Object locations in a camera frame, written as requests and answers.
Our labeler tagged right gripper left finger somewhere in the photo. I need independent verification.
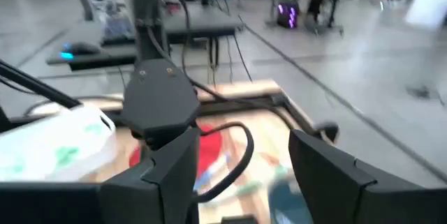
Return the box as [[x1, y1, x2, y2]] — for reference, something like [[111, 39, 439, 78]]
[[0, 128, 200, 224]]

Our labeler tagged white cabinet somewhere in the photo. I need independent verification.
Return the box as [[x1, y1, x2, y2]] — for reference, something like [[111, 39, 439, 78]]
[[404, 0, 447, 29]]

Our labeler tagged black desk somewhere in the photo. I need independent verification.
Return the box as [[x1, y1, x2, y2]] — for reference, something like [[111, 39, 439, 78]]
[[47, 2, 245, 72]]

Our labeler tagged white plastic bin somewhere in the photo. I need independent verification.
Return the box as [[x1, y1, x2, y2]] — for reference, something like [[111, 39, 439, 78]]
[[0, 105, 118, 183]]

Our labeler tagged black rolling stand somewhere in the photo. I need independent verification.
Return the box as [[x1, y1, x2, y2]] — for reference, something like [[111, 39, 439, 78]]
[[303, 0, 345, 37]]

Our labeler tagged teal plastic bin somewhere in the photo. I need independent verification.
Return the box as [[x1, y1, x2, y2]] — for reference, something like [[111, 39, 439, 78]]
[[268, 178, 315, 224]]

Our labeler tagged red plastic bin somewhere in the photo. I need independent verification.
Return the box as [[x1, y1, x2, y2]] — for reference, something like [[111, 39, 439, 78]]
[[129, 125, 224, 180]]

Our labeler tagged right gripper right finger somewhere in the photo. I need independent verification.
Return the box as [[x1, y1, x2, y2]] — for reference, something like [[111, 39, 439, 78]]
[[288, 129, 447, 224]]

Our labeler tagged black computer mouse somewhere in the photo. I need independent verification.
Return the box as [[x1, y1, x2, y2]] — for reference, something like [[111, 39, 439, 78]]
[[61, 41, 103, 61]]

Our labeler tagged blue toothbrush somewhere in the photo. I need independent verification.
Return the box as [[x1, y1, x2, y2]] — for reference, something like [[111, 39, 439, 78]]
[[194, 166, 226, 192]]

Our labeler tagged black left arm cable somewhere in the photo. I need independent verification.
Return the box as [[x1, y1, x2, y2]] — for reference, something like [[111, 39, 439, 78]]
[[193, 121, 255, 204]]

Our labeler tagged computer with purple lights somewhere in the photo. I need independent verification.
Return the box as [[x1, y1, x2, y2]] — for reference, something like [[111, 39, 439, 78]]
[[275, 2, 300, 29]]

